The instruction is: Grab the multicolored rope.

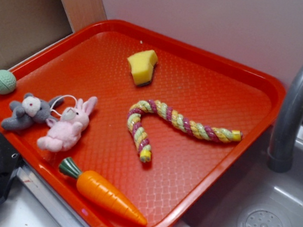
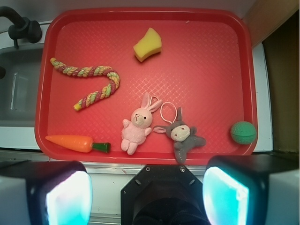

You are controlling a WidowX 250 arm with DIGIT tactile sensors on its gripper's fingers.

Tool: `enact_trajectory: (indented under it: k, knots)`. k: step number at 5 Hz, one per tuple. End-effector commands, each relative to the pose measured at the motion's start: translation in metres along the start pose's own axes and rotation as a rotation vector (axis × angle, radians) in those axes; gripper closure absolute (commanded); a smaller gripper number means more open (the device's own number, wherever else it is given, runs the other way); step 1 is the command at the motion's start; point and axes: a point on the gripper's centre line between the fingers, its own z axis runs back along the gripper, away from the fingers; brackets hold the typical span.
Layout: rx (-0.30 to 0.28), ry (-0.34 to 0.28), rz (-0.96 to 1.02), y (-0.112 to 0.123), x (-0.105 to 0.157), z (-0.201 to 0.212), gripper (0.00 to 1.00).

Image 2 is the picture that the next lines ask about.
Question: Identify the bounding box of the pink plush bunny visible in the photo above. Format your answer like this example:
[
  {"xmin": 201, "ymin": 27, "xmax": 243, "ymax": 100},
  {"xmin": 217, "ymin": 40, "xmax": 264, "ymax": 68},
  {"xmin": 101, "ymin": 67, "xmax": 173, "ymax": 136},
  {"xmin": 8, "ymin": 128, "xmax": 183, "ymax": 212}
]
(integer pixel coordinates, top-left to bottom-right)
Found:
[{"xmin": 121, "ymin": 92, "xmax": 163, "ymax": 155}]

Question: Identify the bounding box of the orange plastic carrot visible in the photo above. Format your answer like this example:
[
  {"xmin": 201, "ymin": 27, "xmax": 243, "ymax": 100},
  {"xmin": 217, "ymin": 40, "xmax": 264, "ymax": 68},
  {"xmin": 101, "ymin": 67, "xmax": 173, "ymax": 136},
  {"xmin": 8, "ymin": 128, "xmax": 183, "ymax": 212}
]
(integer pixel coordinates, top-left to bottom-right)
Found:
[{"xmin": 45, "ymin": 135, "xmax": 111, "ymax": 153}]

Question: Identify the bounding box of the green ball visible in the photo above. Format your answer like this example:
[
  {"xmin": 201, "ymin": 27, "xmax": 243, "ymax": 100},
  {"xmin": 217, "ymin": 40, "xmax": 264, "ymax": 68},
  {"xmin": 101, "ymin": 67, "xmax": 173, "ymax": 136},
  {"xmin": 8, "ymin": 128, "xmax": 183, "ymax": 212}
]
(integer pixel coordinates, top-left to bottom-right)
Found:
[{"xmin": 230, "ymin": 121, "xmax": 257, "ymax": 145}]

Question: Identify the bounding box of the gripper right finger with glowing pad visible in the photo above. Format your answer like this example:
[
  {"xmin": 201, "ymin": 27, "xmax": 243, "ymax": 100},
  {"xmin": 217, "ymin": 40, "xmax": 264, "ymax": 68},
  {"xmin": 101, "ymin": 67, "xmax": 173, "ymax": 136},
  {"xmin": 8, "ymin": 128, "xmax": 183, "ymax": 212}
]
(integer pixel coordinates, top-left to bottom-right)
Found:
[{"xmin": 202, "ymin": 155, "xmax": 300, "ymax": 225}]

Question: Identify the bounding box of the red plastic tray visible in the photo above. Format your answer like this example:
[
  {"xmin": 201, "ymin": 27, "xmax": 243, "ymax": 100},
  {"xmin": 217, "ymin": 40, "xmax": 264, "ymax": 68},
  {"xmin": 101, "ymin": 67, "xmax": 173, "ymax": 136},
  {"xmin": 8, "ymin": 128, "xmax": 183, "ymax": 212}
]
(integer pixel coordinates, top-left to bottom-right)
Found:
[{"xmin": 35, "ymin": 8, "xmax": 257, "ymax": 165}]

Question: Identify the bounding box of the yellow sponge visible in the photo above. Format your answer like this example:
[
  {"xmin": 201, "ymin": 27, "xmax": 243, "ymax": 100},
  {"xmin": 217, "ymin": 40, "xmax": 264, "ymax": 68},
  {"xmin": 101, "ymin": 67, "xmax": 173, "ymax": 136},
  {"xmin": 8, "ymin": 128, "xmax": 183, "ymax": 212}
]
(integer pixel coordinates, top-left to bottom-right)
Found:
[{"xmin": 133, "ymin": 28, "xmax": 162, "ymax": 62}]

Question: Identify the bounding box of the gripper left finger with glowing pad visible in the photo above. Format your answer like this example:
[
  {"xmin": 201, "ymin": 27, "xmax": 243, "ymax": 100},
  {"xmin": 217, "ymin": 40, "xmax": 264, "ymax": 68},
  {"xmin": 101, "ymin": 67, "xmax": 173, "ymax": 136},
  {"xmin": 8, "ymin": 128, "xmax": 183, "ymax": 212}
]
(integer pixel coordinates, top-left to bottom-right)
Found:
[{"xmin": 0, "ymin": 161, "xmax": 92, "ymax": 225}]

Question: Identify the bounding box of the multicolored twisted rope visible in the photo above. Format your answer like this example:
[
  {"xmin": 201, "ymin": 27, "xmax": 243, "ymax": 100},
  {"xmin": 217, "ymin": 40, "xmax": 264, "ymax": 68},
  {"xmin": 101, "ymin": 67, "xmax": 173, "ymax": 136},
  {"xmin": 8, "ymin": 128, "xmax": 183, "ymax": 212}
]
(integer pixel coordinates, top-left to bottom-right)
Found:
[{"xmin": 50, "ymin": 57, "xmax": 120, "ymax": 112}]

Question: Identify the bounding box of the black faucet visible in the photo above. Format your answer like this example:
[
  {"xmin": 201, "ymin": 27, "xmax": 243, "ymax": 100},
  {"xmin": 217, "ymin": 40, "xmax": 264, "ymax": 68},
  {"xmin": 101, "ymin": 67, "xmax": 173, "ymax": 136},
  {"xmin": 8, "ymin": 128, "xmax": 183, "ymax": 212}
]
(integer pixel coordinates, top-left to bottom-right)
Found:
[{"xmin": 0, "ymin": 6, "xmax": 43, "ymax": 49}]

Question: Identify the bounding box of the grey plush bunny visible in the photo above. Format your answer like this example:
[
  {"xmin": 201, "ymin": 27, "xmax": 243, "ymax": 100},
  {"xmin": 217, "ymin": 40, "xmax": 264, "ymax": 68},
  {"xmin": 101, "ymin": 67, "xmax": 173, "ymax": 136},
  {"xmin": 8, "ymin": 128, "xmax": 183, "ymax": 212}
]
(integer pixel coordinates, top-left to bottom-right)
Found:
[{"xmin": 153, "ymin": 107, "xmax": 206, "ymax": 164}]

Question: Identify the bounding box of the grey sink basin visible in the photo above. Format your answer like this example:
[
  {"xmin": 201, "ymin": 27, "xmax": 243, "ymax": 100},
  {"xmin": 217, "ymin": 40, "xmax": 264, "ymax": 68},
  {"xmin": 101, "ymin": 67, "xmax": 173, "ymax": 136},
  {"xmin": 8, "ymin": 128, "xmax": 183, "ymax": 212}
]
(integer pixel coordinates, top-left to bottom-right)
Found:
[{"xmin": 0, "ymin": 44, "xmax": 44, "ymax": 127}]

